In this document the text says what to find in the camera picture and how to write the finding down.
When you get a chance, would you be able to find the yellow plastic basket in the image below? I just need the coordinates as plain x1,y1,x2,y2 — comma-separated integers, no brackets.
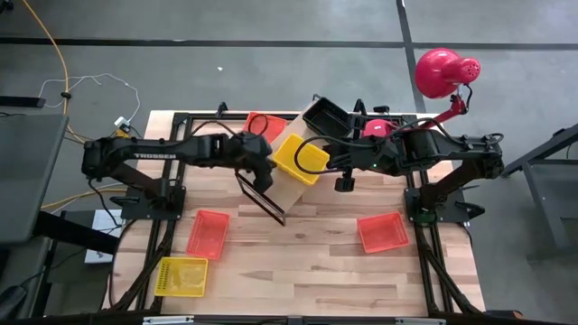
272,133,331,187
154,255,210,299

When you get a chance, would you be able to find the yellow floor cable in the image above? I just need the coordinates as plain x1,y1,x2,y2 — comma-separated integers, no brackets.
20,0,135,211

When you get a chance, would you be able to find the black flat bar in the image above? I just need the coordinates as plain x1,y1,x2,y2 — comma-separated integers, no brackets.
0,95,47,109

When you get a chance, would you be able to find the wooden shelf black metal frame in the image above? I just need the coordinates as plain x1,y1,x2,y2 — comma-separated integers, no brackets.
234,93,353,228

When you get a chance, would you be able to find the red desk lamp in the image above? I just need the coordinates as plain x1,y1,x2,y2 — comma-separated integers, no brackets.
359,47,481,139

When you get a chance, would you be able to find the black rig frame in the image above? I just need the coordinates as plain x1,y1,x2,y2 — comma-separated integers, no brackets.
101,101,487,317

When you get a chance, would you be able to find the white paper sheet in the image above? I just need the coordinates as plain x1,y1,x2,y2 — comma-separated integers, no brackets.
84,209,124,265

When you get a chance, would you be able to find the grey side table black frame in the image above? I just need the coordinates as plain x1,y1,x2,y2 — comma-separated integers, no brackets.
501,122,578,261

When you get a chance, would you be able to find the black plastic basket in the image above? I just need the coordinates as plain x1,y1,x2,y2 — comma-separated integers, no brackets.
301,96,352,140

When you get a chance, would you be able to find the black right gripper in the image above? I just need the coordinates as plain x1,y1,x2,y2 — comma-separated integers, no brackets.
325,133,407,177

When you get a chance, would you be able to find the red plastic basket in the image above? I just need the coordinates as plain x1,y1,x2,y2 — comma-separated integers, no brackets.
356,211,411,255
242,111,289,144
185,209,232,261

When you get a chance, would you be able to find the grey desk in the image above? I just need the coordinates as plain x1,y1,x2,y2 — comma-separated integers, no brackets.
0,112,70,245

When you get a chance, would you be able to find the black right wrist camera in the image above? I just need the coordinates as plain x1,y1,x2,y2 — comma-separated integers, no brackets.
333,167,357,193

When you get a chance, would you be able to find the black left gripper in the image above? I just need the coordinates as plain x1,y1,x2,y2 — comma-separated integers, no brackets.
220,131,275,194

